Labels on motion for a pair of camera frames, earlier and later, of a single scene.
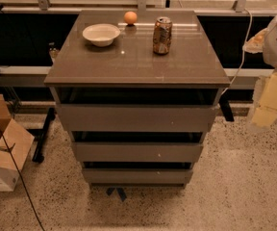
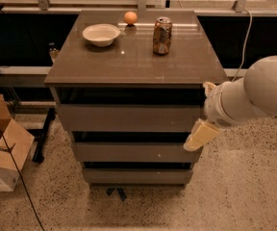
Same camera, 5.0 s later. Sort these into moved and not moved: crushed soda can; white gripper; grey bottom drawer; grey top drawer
Moved: white gripper
Not moved: grey bottom drawer; crushed soda can; grey top drawer
